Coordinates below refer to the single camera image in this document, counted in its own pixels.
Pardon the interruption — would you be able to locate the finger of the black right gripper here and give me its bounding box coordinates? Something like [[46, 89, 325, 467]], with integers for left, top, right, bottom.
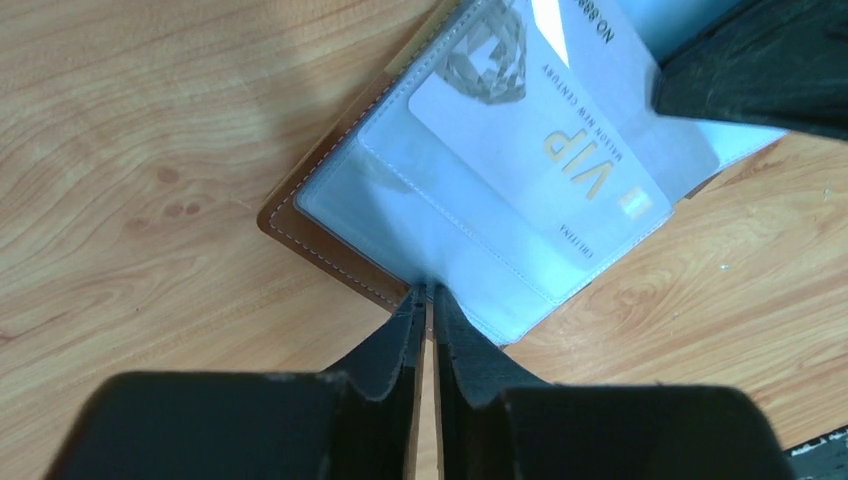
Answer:
[[652, 0, 847, 140]]

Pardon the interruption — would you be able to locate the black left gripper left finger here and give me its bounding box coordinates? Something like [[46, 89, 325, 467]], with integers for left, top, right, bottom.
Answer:
[[47, 287, 426, 479]]

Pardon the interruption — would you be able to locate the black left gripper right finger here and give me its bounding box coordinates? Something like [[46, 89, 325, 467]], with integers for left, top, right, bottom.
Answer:
[[433, 286, 794, 479]]

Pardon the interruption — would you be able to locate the brown leather card holder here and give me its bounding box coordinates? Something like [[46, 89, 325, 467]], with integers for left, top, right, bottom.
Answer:
[[257, 1, 783, 345]]

